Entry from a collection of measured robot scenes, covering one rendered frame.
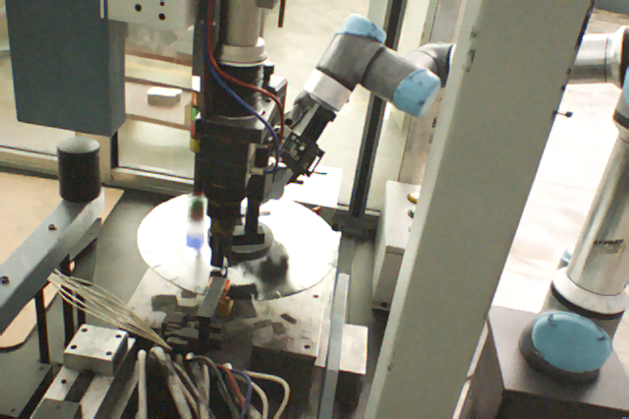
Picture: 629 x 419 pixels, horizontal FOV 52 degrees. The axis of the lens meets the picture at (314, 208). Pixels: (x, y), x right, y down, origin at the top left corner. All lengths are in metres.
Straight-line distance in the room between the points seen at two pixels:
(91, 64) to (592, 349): 0.81
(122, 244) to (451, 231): 1.18
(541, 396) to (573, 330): 0.21
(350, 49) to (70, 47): 0.48
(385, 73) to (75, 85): 0.49
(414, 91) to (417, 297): 0.75
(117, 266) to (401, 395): 1.07
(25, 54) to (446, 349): 0.58
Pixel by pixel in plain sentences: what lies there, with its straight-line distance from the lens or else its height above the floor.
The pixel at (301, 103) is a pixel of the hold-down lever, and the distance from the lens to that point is 0.92.
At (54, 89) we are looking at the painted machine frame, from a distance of 0.77.
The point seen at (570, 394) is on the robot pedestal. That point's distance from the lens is 1.28.
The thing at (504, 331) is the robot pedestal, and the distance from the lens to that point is 1.35.
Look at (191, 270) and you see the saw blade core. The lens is 1.00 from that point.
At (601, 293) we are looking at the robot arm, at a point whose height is 1.01.
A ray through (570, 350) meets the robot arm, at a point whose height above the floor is 0.91.
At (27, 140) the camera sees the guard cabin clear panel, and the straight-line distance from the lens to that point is 1.71.
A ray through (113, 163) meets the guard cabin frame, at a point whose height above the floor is 0.80.
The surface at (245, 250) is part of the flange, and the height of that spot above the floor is 0.96.
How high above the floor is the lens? 1.53
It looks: 29 degrees down
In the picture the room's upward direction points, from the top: 9 degrees clockwise
